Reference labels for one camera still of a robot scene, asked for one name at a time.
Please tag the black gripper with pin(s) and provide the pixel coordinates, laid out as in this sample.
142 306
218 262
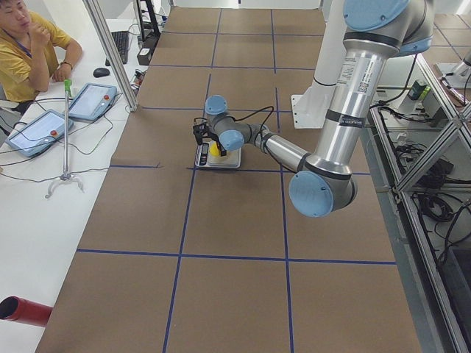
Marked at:
218 141

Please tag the yellow mango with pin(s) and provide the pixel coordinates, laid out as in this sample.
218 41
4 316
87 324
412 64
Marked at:
213 150

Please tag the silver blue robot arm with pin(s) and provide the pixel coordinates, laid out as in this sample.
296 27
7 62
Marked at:
461 72
323 182

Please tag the digital kitchen scale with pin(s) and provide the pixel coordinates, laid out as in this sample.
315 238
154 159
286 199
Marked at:
206 157

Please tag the black box device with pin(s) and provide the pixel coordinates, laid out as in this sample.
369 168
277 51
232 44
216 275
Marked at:
144 56

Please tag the far blue teach pendant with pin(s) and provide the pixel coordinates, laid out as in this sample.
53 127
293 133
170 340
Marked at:
92 102

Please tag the blue teach pendant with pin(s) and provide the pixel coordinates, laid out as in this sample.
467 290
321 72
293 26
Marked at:
38 135
92 102

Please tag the black computer mouse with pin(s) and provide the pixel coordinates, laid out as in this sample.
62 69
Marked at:
101 72

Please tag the black keyboard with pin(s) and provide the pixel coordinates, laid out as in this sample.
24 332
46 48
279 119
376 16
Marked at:
121 40

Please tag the near blue teach pendant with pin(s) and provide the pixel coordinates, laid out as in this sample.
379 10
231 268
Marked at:
38 135

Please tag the person in yellow shirt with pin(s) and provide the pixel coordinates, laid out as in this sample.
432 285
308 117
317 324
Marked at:
34 52

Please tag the red cylinder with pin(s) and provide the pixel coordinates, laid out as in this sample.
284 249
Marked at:
24 311

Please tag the aluminium frame post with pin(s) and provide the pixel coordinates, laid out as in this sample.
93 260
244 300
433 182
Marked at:
102 29

